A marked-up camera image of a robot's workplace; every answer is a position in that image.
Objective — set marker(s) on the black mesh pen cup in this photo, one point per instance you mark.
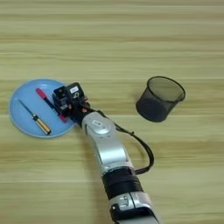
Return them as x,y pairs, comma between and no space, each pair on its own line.
157,102

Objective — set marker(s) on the blue round plate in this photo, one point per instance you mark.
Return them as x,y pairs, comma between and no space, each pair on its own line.
26,96

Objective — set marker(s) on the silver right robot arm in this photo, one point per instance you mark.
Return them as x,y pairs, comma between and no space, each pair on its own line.
116,157

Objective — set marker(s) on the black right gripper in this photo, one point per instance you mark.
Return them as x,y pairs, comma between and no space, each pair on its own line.
78,112

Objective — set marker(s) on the red black marker pen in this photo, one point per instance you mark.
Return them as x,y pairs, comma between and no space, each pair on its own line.
43,96

